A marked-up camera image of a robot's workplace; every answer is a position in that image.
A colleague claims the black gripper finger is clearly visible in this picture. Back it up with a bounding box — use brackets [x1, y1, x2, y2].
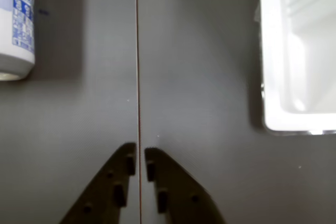
[59, 142, 137, 224]
[144, 147, 227, 224]

